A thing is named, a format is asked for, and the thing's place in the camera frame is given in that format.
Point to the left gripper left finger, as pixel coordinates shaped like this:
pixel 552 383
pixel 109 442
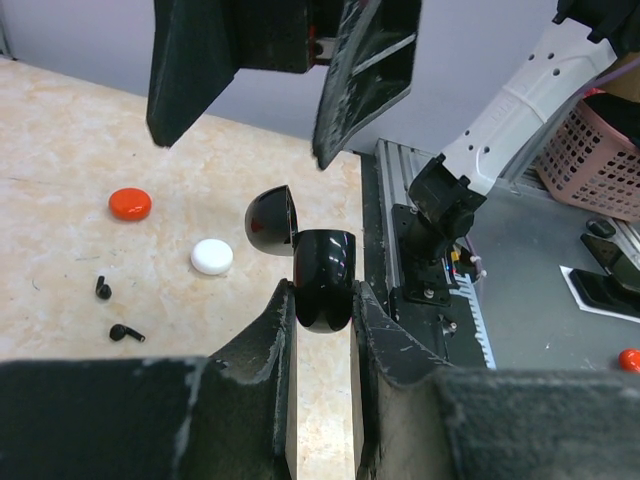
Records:
pixel 230 415

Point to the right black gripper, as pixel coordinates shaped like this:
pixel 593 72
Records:
pixel 194 59

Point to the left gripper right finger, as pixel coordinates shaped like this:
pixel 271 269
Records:
pixel 418 417

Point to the black earbud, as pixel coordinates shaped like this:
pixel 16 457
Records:
pixel 102 290
pixel 119 331

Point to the black earbud charging case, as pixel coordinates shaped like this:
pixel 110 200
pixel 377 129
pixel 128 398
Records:
pixel 324 260

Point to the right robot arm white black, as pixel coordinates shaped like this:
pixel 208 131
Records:
pixel 582 41

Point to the white earbud charging case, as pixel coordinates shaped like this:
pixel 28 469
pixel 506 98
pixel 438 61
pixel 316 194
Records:
pixel 212 257

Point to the black phone on paper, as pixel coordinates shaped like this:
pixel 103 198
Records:
pixel 617 290

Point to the orange object on floor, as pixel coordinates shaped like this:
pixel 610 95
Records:
pixel 629 360

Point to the pink plastic basket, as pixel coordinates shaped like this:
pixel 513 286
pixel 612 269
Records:
pixel 592 161

